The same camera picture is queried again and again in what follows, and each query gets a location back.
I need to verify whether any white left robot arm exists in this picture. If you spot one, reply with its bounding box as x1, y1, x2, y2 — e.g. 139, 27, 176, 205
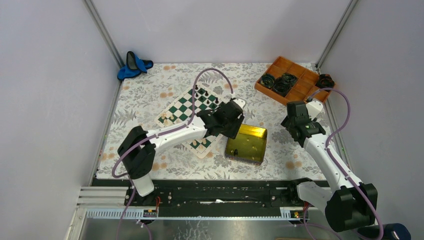
117, 98, 246, 206

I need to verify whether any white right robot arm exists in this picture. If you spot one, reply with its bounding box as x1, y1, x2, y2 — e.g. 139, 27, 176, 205
281, 100, 378, 232

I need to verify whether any green white chess board mat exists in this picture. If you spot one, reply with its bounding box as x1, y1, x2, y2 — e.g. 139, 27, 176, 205
155, 83, 228, 159

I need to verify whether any yellow metal tray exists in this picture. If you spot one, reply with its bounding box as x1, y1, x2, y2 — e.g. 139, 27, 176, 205
224, 124, 268, 166

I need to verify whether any orange compartment organizer box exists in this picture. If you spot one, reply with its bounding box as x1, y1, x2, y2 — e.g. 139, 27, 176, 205
254, 56, 336, 105

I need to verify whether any black tape roll middle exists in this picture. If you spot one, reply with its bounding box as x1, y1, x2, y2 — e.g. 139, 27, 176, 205
272, 73, 298, 97

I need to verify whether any black tape roll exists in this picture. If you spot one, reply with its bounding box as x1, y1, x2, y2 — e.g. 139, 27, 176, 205
272, 73, 298, 97
315, 73, 335, 89
259, 73, 275, 89

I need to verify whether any black tape roll right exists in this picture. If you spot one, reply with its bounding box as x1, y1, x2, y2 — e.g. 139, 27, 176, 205
315, 73, 335, 89

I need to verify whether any black tape roll left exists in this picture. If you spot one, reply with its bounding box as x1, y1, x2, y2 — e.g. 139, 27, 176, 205
259, 73, 275, 89

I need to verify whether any floral patterned tablecloth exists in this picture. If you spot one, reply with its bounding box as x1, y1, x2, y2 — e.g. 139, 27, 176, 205
97, 62, 346, 182

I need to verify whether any blue black cloth glove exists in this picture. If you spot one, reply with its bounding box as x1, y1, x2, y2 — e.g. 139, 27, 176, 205
117, 51, 154, 81

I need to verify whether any dark cylinder bottom right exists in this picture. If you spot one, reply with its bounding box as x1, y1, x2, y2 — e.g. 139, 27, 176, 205
357, 223, 412, 240

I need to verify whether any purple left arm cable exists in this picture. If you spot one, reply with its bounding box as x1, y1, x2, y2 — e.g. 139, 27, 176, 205
111, 67, 237, 240

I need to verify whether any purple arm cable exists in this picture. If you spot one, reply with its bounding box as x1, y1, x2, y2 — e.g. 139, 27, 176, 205
111, 67, 237, 240
303, 88, 385, 240

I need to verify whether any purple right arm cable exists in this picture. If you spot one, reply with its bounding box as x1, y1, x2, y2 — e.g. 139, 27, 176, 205
303, 88, 385, 240

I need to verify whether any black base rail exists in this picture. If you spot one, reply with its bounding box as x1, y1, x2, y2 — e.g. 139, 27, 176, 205
91, 179, 305, 219

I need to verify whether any aluminium frame post right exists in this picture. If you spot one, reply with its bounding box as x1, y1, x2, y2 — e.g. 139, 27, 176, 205
315, 0, 360, 73

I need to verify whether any aluminium frame post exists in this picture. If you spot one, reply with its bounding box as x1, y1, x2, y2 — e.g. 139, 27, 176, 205
82, 0, 124, 68
315, 0, 360, 73

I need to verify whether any aluminium frame post left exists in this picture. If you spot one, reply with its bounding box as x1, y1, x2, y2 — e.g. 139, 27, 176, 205
82, 0, 124, 68

